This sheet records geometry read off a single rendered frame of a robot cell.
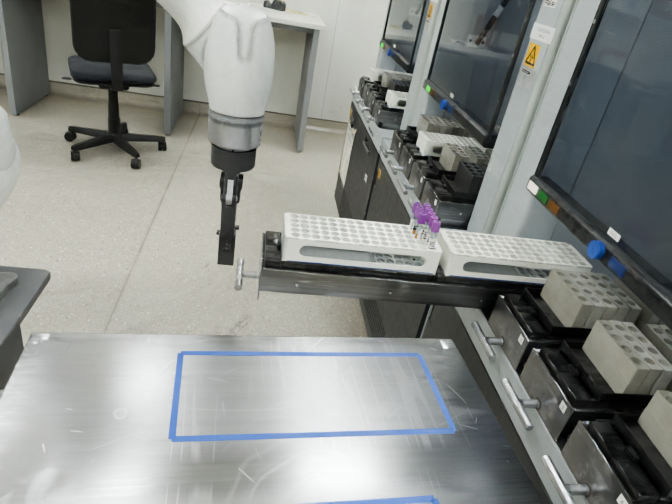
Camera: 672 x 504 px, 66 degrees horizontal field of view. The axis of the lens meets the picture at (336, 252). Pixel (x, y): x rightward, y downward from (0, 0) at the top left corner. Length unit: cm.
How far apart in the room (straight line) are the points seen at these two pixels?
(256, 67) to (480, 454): 62
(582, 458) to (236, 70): 74
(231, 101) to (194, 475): 53
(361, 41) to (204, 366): 392
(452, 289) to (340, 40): 357
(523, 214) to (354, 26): 342
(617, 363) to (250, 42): 72
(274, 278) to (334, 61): 361
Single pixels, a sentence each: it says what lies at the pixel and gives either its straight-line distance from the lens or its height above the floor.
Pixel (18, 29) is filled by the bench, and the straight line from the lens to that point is 428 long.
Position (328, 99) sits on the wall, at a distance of 452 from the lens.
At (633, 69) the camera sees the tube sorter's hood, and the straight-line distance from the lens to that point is 96.
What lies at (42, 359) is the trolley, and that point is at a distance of 75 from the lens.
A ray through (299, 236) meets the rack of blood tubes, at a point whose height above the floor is 86.
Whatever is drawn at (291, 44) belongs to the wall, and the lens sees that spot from 441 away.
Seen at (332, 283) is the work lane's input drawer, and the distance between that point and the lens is 96.
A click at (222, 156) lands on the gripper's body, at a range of 89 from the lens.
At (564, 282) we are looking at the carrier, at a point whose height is 88.
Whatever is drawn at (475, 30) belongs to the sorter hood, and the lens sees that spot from 159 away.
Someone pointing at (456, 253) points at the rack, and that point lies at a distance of 100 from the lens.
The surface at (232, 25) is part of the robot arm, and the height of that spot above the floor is 120.
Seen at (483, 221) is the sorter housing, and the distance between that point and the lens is 134.
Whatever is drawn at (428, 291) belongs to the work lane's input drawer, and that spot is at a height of 79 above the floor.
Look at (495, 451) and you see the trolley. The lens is 71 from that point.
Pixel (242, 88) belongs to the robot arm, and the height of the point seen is 111.
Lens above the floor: 131
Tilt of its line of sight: 29 degrees down
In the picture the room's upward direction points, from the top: 11 degrees clockwise
